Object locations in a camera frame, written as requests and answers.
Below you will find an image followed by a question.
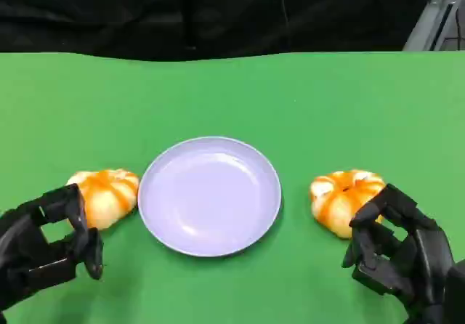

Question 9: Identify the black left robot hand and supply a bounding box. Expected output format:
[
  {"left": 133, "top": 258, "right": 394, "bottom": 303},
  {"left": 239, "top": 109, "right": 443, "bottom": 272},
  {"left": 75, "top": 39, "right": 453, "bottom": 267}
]
[{"left": 0, "top": 184, "right": 105, "bottom": 312}]

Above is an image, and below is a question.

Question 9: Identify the green table cloth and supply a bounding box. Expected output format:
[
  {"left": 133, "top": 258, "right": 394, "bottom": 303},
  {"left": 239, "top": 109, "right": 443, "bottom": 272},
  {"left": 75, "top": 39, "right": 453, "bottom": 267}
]
[{"left": 0, "top": 50, "right": 465, "bottom": 324}]

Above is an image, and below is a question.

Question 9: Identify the lilac plate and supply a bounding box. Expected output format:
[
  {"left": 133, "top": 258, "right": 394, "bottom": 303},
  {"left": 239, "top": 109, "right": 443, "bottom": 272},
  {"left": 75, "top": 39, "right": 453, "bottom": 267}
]
[{"left": 137, "top": 136, "right": 283, "bottom": 258}]

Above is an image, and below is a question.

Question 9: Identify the black backdrop curtain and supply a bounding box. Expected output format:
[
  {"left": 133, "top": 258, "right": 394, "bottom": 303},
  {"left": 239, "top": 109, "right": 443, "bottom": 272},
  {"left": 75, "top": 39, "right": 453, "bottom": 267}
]
[{"left": 0, "top": 0, "right": 437, "bottom": 62}]

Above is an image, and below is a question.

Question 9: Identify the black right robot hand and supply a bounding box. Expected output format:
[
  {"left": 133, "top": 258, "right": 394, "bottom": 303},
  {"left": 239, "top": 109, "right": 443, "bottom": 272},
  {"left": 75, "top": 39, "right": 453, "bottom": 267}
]
[{"left": 341, "top": 183, "right": 456, "bottom": 324}]

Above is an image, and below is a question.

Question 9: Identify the grey metal frame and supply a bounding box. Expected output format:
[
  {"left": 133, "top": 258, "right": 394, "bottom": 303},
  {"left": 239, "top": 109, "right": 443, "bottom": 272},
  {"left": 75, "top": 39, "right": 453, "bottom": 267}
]
[{"left": 402, "top": 0, "right": 465, "bottom": 52}]

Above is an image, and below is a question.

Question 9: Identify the orange white toy bread roll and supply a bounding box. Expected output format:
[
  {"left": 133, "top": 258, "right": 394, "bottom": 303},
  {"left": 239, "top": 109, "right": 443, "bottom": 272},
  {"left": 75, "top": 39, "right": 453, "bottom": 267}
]
[
  {"left": 65, "top": 169, "right": 140, "bottom": 230},
  {"left": 309, "top": 170, "right": 386, "bottom": 239}
]

